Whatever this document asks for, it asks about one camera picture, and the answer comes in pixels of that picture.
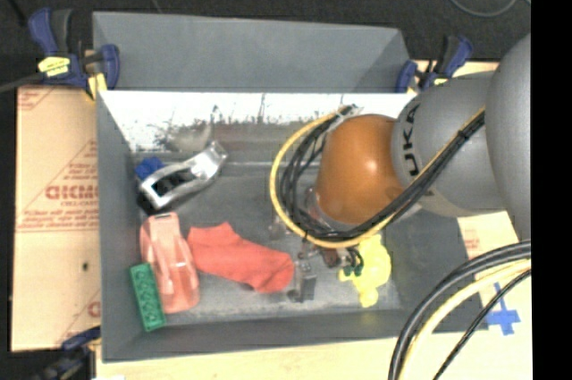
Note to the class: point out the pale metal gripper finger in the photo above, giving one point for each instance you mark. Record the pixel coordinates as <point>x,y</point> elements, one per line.
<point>295,293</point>
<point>309,286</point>

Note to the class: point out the yellow toy animal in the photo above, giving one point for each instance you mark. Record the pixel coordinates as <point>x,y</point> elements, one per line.
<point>377,266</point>

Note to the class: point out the red cloth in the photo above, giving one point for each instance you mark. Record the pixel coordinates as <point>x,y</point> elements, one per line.
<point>241,257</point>

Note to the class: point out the pink plastic spray bottle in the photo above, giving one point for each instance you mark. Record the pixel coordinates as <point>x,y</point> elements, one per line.
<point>172,266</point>

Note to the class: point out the green flat block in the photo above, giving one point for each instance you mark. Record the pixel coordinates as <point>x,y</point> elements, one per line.
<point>147,298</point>

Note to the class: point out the silver and blue hand tool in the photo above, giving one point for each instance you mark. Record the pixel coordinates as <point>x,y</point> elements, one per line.
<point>196,172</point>

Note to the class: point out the grey metal bin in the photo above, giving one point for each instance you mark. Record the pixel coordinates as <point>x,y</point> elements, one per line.
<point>250,56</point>

